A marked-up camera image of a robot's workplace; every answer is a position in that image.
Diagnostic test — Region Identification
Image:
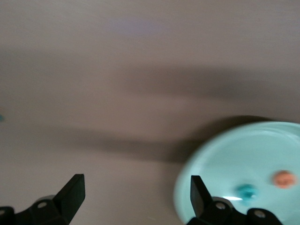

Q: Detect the orange foam letter e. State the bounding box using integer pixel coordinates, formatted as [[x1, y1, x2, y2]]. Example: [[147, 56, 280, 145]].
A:
[[272, 170, 298, 189]]

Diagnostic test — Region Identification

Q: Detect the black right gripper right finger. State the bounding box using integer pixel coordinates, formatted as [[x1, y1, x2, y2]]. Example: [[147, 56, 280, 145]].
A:
[[186, 174, 249, 225]]

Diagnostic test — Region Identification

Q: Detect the teal foam letter p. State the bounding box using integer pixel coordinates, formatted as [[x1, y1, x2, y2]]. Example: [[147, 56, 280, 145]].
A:
[[235, 183, 259, 206]]

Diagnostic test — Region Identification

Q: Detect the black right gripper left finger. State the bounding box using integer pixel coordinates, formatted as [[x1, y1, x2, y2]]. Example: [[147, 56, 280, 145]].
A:
[[15, 173, 85, 225]]

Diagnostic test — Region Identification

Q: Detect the brown table cover sheet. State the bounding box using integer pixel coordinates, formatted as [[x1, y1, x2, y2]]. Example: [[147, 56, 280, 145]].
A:
[[0, 0, 300, 225]]

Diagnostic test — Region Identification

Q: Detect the pale green plate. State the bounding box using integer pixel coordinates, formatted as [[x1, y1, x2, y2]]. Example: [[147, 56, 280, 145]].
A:
[[173, 121, 300, 225]]

